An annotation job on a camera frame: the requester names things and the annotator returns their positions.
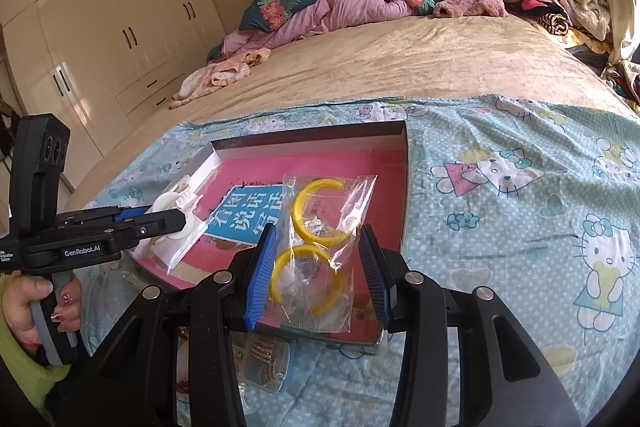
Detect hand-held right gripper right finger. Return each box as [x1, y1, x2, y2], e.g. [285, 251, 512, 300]
[357, 223, 583, 427]

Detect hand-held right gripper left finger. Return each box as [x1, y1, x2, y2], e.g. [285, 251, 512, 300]
[55, 222, 279, 427]

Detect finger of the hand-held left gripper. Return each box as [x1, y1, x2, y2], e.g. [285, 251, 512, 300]
[112, 205, 153, 223]
[117, 208, 190, 253]

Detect white hair claw clip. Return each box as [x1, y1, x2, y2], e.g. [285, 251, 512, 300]
[149, 174, 206, 244]

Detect clear bag of yellow bangles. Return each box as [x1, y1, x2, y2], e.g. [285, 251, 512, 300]
[270, 172, 377, 334]

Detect clear bag of gold pins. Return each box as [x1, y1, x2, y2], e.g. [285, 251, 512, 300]
[230, 332, 292, 395]

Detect shallow cardboard box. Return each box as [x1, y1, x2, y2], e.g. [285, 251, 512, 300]
[127, 121, 411, 345]

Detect person's left forearm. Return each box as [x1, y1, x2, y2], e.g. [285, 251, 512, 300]
[0, 317, 71, 408]

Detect person's left hand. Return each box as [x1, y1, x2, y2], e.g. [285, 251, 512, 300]
[0, 274, 83, 348]

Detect dark hanging clothes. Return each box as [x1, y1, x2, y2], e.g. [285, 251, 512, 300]
[0, 99, 23, 168]

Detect pink book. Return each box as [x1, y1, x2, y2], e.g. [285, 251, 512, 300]
[170, 147, 408, 343]

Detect cartoon cat printed blanket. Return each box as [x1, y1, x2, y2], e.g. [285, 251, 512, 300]
[75, 94, 640, 427]

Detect peach garment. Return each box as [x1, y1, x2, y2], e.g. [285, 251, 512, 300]
[169, 48, 272, 109]

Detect cream wardrobe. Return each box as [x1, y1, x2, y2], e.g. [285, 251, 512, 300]
[0, 0, 226, 192]

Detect bed with beige cover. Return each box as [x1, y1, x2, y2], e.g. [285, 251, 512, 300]
[62, 14, 633, 212]

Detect large floral pillow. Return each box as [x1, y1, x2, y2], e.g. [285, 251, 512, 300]
[237, 0, 361, 32]

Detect purple duvet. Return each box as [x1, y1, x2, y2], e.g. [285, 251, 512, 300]
[207, 0, 411, 62]

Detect pink fuzzy garment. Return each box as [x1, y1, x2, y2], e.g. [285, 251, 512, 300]
[432, 0, 508, 18]

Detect pile of clothes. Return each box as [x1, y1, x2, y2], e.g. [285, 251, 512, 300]
[492, 0, 640, 108]

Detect white curtain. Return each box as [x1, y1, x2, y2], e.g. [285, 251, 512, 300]
[602, 0, 640, 62]

